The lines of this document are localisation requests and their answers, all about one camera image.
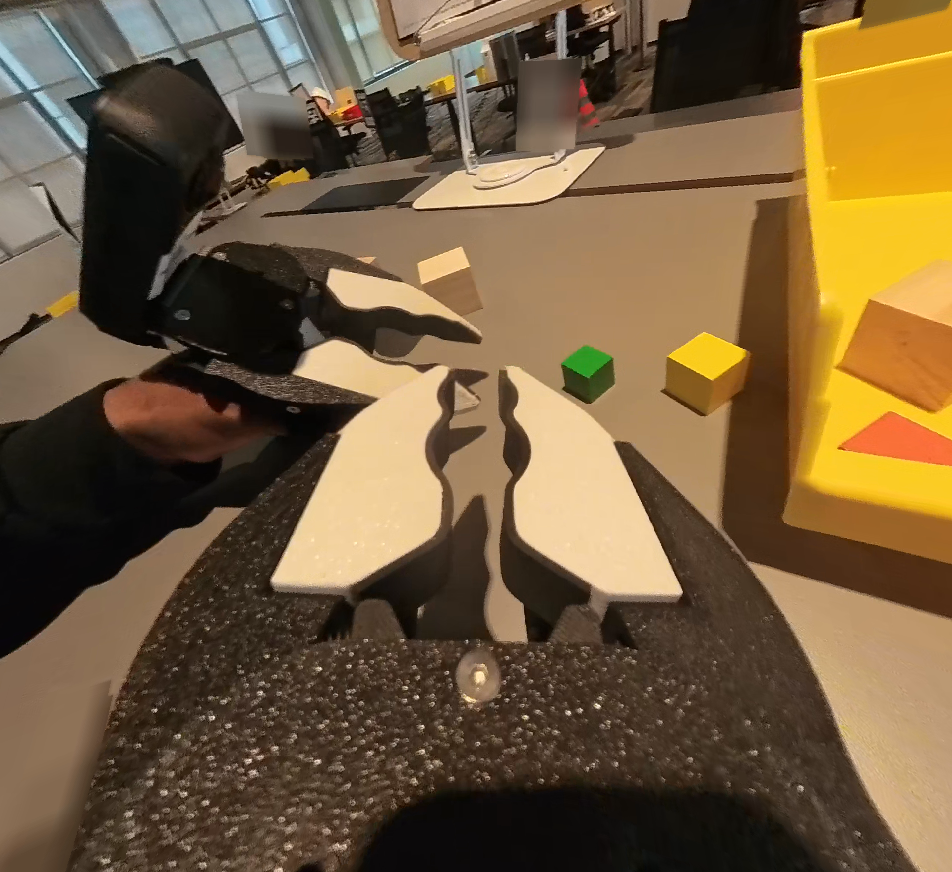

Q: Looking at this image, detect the orange triangular block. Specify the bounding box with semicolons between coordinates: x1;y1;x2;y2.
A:
840;411;952;468

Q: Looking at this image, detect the natural wooden block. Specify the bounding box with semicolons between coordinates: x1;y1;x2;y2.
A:
839;261;952;414

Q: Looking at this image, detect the person's left hand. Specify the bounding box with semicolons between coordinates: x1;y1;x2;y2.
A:
103;374;291;464

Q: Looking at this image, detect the yellow wooden cube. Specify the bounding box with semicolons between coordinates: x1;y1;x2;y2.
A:
665;332;751;416

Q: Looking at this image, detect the medium natural wooden cube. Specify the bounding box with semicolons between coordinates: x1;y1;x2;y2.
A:
416;246;485;316

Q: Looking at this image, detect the white document stand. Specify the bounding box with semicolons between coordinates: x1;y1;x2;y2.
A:
411;0;607;211

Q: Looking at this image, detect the black table panel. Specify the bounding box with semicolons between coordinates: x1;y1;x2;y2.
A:
301;176;432;213

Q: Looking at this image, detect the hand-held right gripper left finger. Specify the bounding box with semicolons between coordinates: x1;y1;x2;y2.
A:
270;364;456;601

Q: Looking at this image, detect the black office chair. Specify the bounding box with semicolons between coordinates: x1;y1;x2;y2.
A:
651;0;801;115

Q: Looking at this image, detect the yellow plastic bin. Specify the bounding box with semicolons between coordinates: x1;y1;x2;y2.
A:
782;17;952;565

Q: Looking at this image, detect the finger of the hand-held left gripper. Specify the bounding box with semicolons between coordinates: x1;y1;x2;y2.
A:
292;338;441;402
325;267;484;360

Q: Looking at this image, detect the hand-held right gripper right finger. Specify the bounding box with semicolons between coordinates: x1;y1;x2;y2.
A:
497;365;685;605

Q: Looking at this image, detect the green wooden cube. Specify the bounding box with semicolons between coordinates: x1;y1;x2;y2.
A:
561;346;616;404

